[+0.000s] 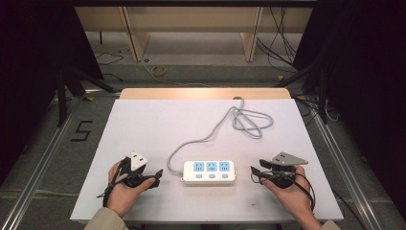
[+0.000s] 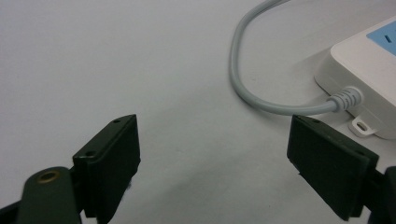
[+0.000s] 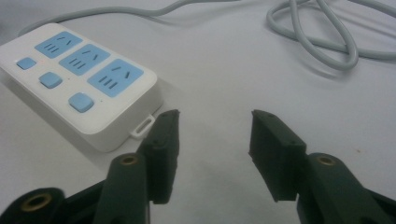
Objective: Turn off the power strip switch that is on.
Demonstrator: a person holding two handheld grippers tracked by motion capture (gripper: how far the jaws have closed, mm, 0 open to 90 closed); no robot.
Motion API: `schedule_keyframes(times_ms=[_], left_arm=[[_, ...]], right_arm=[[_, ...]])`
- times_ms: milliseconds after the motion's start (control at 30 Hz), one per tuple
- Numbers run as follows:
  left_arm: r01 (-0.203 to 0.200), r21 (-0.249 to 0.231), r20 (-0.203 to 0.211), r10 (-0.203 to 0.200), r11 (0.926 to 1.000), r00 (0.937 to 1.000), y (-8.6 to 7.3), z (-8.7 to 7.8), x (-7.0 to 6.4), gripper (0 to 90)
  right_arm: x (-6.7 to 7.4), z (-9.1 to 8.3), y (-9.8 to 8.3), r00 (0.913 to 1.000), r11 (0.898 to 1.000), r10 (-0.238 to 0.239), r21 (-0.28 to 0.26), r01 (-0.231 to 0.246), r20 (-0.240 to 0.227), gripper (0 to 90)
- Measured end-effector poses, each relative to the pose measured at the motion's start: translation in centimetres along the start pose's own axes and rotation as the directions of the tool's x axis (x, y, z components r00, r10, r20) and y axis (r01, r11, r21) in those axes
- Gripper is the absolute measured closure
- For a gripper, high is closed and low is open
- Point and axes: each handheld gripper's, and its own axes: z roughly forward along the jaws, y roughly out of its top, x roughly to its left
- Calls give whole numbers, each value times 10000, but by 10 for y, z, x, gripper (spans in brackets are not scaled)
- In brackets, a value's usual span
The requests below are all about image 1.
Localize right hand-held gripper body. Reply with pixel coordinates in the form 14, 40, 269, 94
269, 151, 309, 189

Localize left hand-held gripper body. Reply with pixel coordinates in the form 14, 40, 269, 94
119, 151, 148, 189

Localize white power strip blue sockets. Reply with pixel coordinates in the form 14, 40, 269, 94
180, 160, 238, 187

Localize person's left hand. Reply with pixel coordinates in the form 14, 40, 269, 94
106, 161, 157, 219

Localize person's right hand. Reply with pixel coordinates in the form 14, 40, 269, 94
260, 165, 316, 222

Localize black metal stand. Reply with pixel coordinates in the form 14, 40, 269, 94
273, 59, 330, 126
55, 66, 118, 128

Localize wooden table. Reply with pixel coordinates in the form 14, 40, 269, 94
119, 87, 292, 101

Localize yellow tape roll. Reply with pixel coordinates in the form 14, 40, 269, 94
150, 65, 168, 78

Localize dark curtain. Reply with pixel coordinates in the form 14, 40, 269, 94
292, 0, 406, 221
0, 0, 105, 188

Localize light wooden bench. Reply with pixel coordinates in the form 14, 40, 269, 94
74, 6, 314, 63

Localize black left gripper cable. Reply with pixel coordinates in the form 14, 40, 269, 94
96, 158, 129, 208

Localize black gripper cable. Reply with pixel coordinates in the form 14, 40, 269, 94
250, 171, 317, 214
96, 158, 129, 208

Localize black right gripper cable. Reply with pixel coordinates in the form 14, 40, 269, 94
250, 171, 317, 214

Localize black and white floor cables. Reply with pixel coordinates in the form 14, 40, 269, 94
292, 94, 340, 125

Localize grey power strip cable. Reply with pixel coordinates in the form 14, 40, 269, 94
166, 97, 275, 177

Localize aluminium floor rail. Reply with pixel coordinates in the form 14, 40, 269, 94
309, 107, 382, 230
0, 95, 79, 230

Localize white floor cable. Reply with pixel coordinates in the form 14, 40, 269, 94
141, 59, 213, 88

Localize bundle of black cables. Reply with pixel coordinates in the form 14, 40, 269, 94
256, 6, 308, 75

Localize thin black floor cable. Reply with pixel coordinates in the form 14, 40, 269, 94
95, 52, 125, 83

